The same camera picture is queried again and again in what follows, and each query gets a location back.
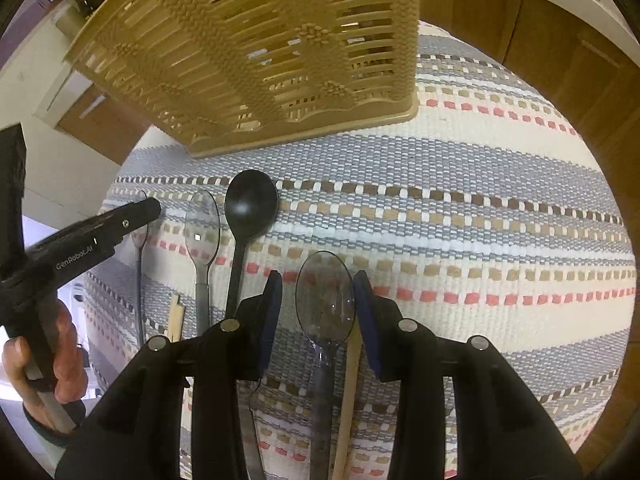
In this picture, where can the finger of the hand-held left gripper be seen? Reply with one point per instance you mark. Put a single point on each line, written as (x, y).
(140, 212)

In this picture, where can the wooden chopstick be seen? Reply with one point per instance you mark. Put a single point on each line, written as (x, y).
(176, 320)
(347, 410)

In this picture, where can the black plastic spoon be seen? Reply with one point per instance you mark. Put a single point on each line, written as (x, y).
(250, 205)

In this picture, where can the striped woven mat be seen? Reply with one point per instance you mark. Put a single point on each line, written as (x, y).
(475, 240)

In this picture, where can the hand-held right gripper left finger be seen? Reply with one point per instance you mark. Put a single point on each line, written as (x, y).
(270, 320)

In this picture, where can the person's left hand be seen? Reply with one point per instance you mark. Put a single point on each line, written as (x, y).
(67, 360)

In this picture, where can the grey metal utensil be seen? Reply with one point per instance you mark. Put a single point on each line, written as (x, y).
(255, 440)

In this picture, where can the large clear plastic spoon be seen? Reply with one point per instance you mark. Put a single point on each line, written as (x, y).
(325, 300)

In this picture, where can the small clear plastic spoon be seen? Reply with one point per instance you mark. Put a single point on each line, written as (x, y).
(140, 237)

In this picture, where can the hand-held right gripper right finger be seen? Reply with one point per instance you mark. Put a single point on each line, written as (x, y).
(367, 330)

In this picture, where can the woven wicker basket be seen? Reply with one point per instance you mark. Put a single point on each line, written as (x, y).
(250, 60)

